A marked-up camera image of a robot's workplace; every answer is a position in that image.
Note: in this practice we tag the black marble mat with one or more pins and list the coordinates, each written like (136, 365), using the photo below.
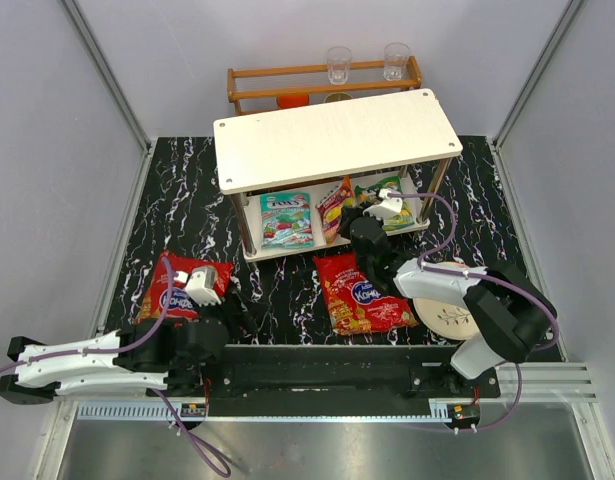
(182, 210)

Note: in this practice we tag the orange round object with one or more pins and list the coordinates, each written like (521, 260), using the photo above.
(292, 101)

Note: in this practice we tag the olive round lid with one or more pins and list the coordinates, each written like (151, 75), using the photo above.
(337, 97)

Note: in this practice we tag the red konfety candy bag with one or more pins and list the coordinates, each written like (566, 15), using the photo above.
(353, 304)
(162, 290)

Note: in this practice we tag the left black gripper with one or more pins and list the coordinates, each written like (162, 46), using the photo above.
(238, 305)

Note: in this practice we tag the left red Konfety candy bag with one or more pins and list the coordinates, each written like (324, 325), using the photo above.
(162, 290)

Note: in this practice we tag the orange Fox's candy bag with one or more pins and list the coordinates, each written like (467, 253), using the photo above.
(330, 208)

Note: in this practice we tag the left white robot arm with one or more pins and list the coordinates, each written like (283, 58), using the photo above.
(163, 355)

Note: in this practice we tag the right clear drinking glass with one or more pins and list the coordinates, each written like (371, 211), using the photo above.
(396, 56)

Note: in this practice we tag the right red Konfety candy bag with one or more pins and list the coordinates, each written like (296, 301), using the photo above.
(353, 304)

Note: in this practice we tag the clear drinking glass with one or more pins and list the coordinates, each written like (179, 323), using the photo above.
(396, 56)
(338, 64)

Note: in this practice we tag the left clear drinking glass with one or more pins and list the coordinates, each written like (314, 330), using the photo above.
(338, 64)

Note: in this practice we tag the teal Fox's mint candy bag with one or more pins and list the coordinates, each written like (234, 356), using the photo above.
(286, 220)

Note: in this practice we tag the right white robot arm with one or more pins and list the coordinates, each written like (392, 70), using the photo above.
(513, 317)

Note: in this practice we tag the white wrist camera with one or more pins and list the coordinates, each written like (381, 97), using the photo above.
(388, 205)
(199, 285)

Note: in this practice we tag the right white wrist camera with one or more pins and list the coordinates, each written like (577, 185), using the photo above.
(388, 205)

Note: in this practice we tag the brown wooden rack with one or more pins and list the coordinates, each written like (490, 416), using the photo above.
(258, 90)

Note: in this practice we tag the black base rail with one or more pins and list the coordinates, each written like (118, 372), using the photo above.
(327, 381)

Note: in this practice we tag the cream floral plate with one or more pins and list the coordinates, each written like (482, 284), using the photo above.
(442, 317)

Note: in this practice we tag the white two-tier shelf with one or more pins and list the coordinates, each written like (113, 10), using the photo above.
(308, 149)

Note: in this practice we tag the green yellow Fox's candy bag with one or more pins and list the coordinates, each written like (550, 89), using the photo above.
(404, 219)

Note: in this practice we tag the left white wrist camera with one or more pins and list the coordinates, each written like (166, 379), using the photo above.
(199, 285)

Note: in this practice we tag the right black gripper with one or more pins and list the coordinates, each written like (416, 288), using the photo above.
(351, 216)

